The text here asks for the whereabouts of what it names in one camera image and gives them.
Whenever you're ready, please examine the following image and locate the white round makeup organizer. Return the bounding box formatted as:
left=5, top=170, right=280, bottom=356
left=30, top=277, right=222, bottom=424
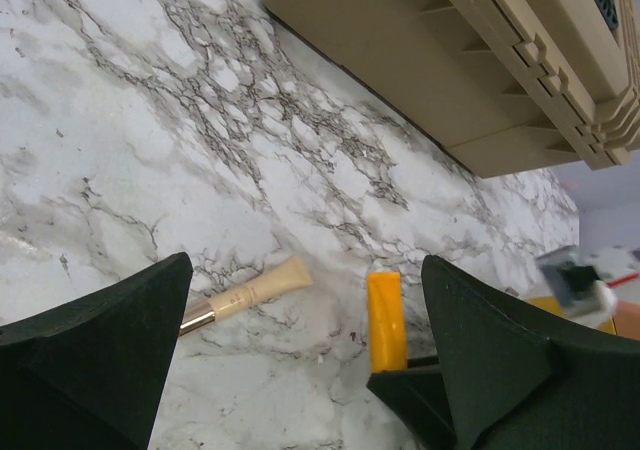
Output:
left=528, top=296, right=639, bottom=341

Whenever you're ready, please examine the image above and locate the tan plastic toolbox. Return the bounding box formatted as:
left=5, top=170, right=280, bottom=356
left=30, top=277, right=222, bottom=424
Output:
left=262, top=0, right=639, bottom=178

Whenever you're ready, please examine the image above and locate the beige concealer tube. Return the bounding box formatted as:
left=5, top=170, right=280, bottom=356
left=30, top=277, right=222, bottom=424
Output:
left=179, top=256, right=313, bottom=337

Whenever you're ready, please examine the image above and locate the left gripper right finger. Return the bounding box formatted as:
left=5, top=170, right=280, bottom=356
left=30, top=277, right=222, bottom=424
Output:
left=367, top=256, right=639, bottom=449

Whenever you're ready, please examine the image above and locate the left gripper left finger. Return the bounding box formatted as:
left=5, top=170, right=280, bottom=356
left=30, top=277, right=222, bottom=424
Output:
left=1, top=253, right=193, bottom=449

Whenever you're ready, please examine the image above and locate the orange white cream tube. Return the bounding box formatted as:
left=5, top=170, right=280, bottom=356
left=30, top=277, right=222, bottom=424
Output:
left=367, top=272, right=408, bottom=373

